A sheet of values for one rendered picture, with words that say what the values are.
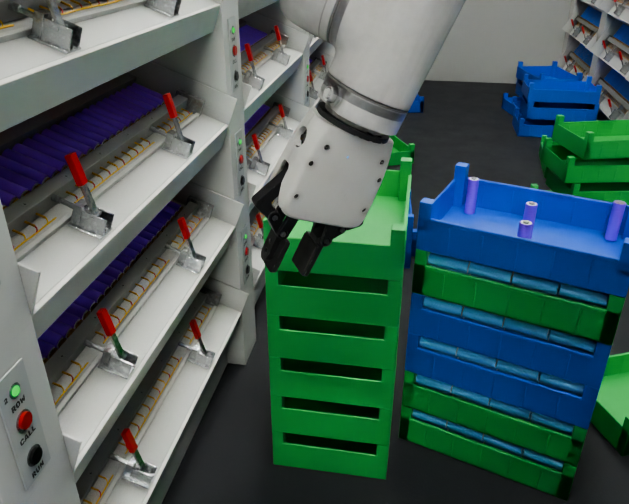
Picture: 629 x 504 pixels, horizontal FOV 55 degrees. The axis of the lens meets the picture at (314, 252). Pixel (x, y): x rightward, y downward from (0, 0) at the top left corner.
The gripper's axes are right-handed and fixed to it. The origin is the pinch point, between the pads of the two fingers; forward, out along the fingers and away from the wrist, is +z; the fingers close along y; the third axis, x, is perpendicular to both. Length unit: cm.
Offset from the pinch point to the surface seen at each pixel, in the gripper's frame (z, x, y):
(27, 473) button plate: 22.4, -8.1, -21.9
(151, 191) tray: 7.4, 22.9, -7.8
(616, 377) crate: 21, 3, 93
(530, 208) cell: -8.0, 9.5, 44.5
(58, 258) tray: 9.3, 7.7, -20.5
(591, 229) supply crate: -8, 8, 59
